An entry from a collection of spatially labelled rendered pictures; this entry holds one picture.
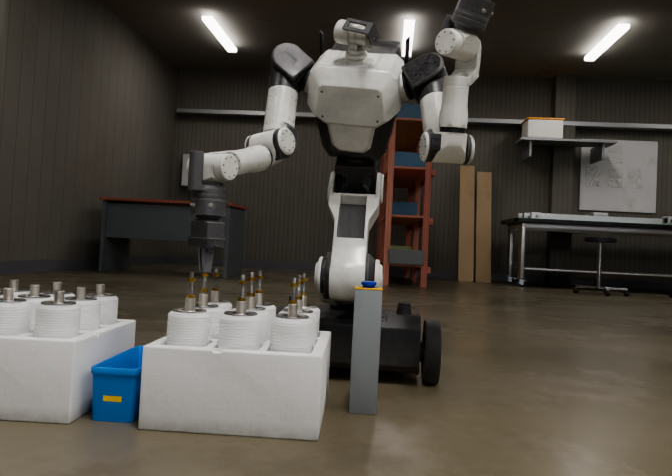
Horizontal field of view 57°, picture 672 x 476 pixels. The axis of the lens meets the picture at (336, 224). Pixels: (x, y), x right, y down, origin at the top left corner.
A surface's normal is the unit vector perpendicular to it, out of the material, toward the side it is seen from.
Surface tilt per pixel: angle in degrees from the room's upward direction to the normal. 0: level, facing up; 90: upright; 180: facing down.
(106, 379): 92
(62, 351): 90
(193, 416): 90
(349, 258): 54
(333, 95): 127
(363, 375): 90
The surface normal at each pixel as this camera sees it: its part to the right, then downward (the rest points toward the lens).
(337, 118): -0.23, 0.57
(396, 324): -0.03, -0.72
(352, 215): -0.06, -0.41
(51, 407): -0.02, -0.04
